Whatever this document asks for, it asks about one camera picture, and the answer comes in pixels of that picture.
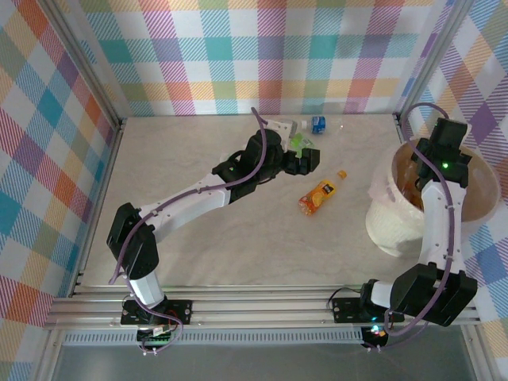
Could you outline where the lime green label bottle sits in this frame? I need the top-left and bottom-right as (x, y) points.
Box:
(288, 133), (314, 152)

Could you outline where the cream white waste bin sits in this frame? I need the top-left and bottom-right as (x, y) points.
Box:
(365, 138), (500, 259)

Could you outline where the blue label plastic bottle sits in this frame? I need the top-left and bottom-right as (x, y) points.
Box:
(300, 115), (329, 135)

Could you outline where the orange juice bottle black label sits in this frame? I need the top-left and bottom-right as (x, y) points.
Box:
(298, 179), (338, 217)

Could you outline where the grey metal lower shelf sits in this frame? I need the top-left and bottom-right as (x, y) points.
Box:
(49, 343), (479, 381)

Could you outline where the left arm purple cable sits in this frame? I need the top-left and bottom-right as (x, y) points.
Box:
(109, 106), (267, 286)

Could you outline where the right aluminium frame post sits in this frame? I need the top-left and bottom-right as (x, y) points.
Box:
(392, 0), (475, 124)

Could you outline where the aluminium frame post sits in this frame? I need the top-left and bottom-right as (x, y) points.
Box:
(392, 0), (475, 124)
(41, 0), (128, 132)

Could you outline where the aluminium front frame rail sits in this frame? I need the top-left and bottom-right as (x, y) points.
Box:
(43, 285), (481, 330)

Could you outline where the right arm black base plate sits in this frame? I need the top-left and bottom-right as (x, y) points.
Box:
(332, 295), (368, 323)

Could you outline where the left aluminium side rail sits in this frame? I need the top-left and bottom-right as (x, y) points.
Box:
(69, 117), (128, 298)

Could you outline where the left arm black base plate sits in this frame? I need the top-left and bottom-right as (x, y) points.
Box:
(121, 299), (194, 326)

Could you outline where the grey slotted cable duct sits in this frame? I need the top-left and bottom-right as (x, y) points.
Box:
(63, 331), (366, 345)

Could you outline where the left aluminium frame post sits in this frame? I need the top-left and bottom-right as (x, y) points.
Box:
(41, 0), (128, 132)

